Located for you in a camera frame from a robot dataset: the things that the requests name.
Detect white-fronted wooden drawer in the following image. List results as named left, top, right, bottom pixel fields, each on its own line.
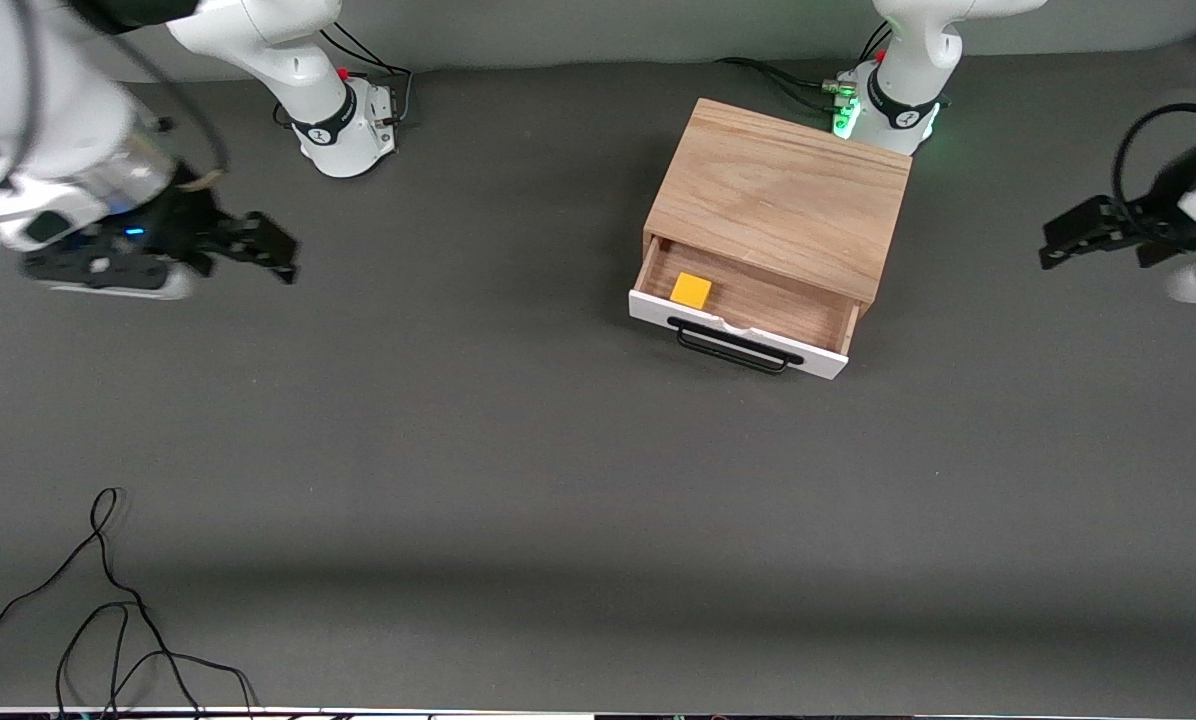
left=628, top=236, right=862, bottom=381

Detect black metal drawer handle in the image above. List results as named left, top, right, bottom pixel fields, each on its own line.
left=667, top=317, right=804, bottom=376

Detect light wooden drawer cabinet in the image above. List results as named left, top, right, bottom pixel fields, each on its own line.
left=642, top=97, right=912, bottom=331

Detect dark grey table mat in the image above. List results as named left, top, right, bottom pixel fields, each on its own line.
left=0, top=40, right=1196, bottom=716

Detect black right arm base cables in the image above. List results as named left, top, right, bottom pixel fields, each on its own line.
left=273, top=20, right=414, bottom=131

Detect black arm base cables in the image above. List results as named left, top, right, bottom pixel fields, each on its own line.
left=713, top=20, right=894, bottom=116
left=273, top=20, right=414, bottom=131

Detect black left arm base cables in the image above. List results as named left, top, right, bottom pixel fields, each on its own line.
left=713, top=20, right=894, bottom=116

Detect thin black loose cable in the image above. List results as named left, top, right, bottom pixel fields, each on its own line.
left=0, top=487, right=259, bottom=719

